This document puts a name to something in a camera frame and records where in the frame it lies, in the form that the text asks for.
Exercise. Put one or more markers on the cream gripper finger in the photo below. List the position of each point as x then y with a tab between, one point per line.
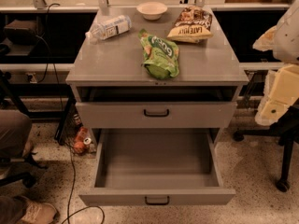
281	91
265	41

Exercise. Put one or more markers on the green rice chip bag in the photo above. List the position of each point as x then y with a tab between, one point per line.
160	55

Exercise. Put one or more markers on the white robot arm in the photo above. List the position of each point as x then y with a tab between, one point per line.
286	38

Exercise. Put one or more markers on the brown chip bag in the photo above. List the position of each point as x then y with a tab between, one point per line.
192	26

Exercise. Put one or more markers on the grey drawer cabinet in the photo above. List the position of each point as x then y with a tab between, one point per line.
140	80

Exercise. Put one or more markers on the closed grey upper drawer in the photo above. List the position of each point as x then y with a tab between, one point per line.
156	115

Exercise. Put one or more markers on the open grey lower drawer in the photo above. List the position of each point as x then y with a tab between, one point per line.
156	167

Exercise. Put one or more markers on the black stand with wheel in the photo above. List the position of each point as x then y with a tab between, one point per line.
287	130

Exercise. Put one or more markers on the white bowl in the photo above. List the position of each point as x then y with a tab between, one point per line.
152	11

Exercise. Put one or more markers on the clear plastic water bottle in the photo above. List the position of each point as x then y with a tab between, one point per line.
103	30

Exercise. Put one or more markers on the orange soda can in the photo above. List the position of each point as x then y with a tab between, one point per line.
83	146

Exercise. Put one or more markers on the white power outlet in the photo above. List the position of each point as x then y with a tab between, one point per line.
31	77

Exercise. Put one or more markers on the black box on shelf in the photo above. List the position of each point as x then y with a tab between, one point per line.
22	32

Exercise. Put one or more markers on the person leg grey trousers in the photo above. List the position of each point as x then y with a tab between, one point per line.
15	128

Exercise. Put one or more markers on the black office chair base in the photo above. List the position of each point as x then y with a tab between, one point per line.
19	169

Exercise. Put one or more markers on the tan shoe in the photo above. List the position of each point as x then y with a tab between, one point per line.
36	213

